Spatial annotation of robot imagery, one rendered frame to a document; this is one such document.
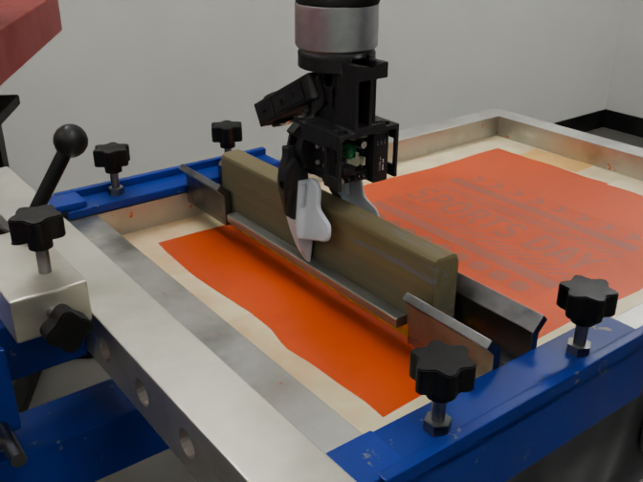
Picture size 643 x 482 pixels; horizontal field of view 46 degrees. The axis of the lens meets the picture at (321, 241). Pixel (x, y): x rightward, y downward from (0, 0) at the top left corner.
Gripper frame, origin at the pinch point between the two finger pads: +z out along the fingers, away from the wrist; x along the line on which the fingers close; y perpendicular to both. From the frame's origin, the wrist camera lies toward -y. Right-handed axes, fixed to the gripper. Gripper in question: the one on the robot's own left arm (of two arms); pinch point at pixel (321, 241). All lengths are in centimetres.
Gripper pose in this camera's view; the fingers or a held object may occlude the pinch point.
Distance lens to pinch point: 78.5
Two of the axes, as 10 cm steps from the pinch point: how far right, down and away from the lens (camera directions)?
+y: 6.0, 3.5, -7.2
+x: 8.0, -2.5, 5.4
